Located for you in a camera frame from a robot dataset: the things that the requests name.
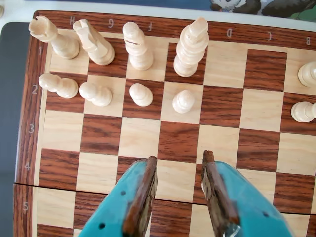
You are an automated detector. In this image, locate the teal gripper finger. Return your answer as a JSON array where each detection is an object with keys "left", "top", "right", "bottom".
[
  {"left": 200, "top": 150, "right": 295, "bottom": 237},
  {"left": 78, "top": 155, "right": 158, "bottom": 237}
]

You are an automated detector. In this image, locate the light wooden pawn piece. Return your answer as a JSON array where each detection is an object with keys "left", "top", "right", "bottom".
[
  {"left": 129, "top": 83, "right": 154, "bottom": 107},
  {"left": 290, "top": 101, "right": 316, "bottom": 123},
  {"left": 172, "top": 89, "right": 196, "bottom": 114},
  {"left": 79, "top": 81, "right": 113, "bottom": 107},
  {"left": 38, "top": 73, "right": 79, "bottom": 99}
]

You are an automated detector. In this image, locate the wooden folding chessboard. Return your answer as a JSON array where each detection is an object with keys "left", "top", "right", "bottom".
[{"left": 13, "top": 9, "right": 316, "bottom": 237}]

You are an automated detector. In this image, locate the light wooden knight piece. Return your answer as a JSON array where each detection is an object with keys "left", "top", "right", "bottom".
[
  {"left": 73, "top": 19, "right": 116, "bottom": 66},
  {"left": 298, "top": 61, "right": 316, "bottom": 87}
]

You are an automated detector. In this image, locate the light wooden bishop piece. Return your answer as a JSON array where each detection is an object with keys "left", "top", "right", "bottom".
[{"left": 122, "top": 21, "right": 154, "bottom": 71}]

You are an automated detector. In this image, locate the light wooden king piece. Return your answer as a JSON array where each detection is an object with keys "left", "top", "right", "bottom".
[{"left": 173, "top": 16, "right": 210, "bottom": 78}]

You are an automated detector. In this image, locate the light wooden rook piece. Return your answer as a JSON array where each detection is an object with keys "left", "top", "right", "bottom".
[{"left": 28, "top": 15, "right": 81, "bottom": 60}]

